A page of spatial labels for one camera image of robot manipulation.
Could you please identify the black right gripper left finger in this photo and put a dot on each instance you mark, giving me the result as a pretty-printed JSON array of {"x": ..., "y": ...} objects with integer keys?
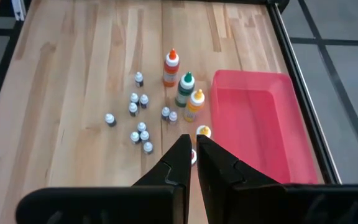
[{"x": 172, "y": 174}]

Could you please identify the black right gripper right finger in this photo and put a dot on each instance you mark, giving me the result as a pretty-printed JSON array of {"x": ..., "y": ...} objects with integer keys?
[{"x": 222, "y": 180}]

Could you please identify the large red food coloring bottle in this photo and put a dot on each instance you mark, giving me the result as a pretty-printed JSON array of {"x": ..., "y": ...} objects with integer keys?
[{"x": 194, "y": 157}]

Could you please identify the large yellow food coloring bottle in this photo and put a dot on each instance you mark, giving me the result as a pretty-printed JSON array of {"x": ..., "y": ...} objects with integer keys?
[
  {"x": 204, "y": 130},
  {"x": 193, "y": 109}
]

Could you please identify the large green food coloring bottle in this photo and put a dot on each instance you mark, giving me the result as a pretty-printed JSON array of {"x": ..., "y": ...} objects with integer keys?
[{"x": 183, "y": 93}]

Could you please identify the large orange food coloring bottle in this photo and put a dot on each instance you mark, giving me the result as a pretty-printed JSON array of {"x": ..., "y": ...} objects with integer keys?
[{"x": 170, "y": 73}]

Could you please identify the pink plastic tray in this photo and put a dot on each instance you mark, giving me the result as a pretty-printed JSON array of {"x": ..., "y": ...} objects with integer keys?
[{"x": 259, "y": 124}]

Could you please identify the white panel with black edge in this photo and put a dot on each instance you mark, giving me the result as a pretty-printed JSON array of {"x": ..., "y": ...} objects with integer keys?
[{"x": 19, "y": 9}]

